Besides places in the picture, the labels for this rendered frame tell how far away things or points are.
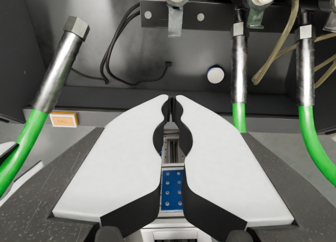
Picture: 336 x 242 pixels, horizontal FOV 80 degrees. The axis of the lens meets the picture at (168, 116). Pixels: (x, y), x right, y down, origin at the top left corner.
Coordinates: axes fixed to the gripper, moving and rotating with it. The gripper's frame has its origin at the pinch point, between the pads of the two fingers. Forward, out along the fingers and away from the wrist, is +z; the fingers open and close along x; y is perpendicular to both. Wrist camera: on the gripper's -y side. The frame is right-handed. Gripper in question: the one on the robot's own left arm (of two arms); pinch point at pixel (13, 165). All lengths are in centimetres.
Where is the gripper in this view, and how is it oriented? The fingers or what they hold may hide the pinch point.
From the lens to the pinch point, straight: 21.2
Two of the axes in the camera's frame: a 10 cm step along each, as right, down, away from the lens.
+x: 7.6, 6.3, 1.1
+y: -3.2, 2.1, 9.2
